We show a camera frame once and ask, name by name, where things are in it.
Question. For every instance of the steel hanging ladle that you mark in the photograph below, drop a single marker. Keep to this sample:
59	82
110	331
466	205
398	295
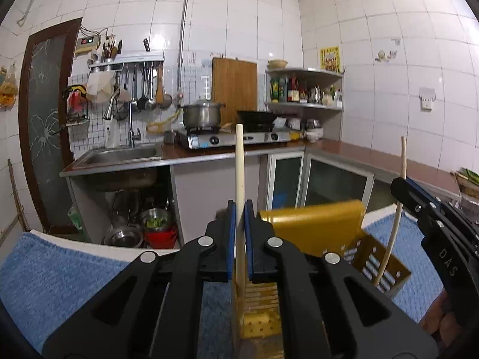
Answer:
151	103

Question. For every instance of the white wall control box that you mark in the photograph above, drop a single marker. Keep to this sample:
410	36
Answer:
88	45

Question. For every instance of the brown framed glass door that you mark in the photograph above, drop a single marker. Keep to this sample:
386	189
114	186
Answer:
45	119

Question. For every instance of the steel bowl with greens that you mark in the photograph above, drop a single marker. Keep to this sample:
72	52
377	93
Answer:
157	220

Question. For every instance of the woven basket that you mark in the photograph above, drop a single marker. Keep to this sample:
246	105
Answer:
467	181

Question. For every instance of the black wok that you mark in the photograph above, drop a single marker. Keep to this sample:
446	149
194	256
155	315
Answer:
258	116

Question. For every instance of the stack of white bowls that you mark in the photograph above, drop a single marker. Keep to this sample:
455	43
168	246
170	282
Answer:
314	134

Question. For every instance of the yellow wall picture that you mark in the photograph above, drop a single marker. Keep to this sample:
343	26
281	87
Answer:
330	59

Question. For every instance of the green bottle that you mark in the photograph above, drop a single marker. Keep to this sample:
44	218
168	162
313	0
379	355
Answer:
275	91

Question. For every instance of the wide glass cabinet door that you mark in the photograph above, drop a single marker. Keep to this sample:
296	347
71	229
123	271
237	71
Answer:
336	185

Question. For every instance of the yellow slotted utensil holder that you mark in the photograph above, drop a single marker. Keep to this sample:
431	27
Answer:
318	228

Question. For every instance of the wooden hanging spatula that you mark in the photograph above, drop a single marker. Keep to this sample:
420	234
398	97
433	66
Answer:
160	89

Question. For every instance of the blue towel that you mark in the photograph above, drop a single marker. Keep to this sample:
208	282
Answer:
56	280

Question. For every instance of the small steel cup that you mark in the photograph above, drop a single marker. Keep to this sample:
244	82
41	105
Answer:
169	137

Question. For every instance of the red basin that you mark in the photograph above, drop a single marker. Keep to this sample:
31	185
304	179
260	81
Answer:
161	239

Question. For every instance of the brown kitchen counter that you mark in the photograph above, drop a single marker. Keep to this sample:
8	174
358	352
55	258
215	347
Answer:
355	153

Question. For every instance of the wall sticker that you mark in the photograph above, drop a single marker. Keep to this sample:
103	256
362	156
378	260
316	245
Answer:
383	56

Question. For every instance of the steel faucet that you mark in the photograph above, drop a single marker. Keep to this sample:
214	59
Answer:
131	127

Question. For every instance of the cream bowl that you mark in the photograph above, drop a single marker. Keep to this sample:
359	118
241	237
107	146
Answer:
277	64

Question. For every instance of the steel gas stove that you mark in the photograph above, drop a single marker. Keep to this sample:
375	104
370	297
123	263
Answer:
232	140

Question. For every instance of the bunch of dark chopsticks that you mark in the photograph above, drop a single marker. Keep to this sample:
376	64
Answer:
109	49

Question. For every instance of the orange hanging bag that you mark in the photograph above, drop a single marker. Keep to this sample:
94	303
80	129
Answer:
7	93

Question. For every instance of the steel wall utensil rack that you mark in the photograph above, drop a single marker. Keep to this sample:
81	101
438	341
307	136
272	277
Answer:
127	60

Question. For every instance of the grey wall pipe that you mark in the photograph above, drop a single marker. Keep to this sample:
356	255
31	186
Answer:
184	26

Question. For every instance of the small steel kettle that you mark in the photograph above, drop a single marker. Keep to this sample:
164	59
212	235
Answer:
315	96

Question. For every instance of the steel kitchen sink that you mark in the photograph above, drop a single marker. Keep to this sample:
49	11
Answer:
112	155

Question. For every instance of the steel cooking pot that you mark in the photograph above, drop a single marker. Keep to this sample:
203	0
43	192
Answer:
200	116

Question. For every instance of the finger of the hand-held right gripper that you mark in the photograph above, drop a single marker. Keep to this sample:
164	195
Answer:
426	190
406	194

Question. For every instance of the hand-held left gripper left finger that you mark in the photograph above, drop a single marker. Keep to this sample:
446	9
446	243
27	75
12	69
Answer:
232	239

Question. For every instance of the white wall socket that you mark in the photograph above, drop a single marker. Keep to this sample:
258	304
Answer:
427	99

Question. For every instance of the wooden stick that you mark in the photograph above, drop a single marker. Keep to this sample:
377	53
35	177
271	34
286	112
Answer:
17	194

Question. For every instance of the cream wooden chopstick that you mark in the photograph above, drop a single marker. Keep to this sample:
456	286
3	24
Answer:
240	164
403	157

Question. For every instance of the white hanging cloth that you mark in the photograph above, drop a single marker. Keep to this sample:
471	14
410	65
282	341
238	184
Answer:
100	88

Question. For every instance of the narrow glass cabinet door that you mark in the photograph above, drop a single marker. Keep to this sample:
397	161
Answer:
285	179

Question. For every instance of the dark sauce bottle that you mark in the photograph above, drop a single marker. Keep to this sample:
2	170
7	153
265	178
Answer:
293	89

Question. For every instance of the wooden cutting board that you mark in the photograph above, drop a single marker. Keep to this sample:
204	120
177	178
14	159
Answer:
234	82

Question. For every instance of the grey corner shelf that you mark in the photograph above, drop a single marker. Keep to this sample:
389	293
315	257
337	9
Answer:
322	107

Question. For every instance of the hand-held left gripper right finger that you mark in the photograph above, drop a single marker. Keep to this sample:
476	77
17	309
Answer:
249	239

